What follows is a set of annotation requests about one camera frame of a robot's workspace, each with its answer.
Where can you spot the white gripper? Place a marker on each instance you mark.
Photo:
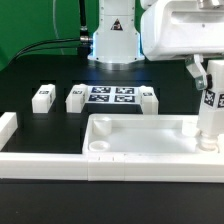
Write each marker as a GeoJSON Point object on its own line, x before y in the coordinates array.
{"type": "Point", "coordinates": [174, 29]}

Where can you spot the white desk top tray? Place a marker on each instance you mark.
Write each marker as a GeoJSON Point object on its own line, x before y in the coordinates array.
{"type": "Point", "coordinates": [142, 134]}

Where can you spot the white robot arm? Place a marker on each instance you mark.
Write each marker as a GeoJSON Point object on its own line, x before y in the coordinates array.
{"type": "Point", "coordinates": [117, 42]}

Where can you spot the fiducial marker board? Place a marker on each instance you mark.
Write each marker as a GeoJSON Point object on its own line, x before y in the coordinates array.
{"type": "Point", "coordinates": [112, 95]}

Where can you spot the white front fence bar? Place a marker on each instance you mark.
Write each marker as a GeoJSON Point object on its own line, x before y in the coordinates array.
{"type": "Point", "coordinates": [107, 167]}

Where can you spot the white left fence block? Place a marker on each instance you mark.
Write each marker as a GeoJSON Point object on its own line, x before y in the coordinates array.
{"type": "Point", "coordinates": [8, 125]}

